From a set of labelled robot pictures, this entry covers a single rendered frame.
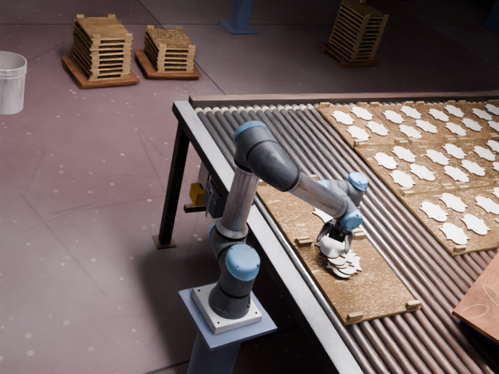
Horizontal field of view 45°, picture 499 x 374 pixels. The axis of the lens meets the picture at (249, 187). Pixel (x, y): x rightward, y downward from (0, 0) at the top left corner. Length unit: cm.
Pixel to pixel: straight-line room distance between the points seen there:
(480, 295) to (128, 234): 212
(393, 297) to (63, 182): 242
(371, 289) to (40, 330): 166
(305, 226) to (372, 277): 35
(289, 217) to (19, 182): 205
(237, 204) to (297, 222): 61
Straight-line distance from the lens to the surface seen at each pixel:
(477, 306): 239
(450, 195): 314
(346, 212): 203
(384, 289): 242
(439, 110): 400
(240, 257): 202
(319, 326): 219
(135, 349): 314
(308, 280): 234
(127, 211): 389
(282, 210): 260
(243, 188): 196
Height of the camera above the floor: 246
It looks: 35 degrees down
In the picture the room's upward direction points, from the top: 15 degrees clockwise
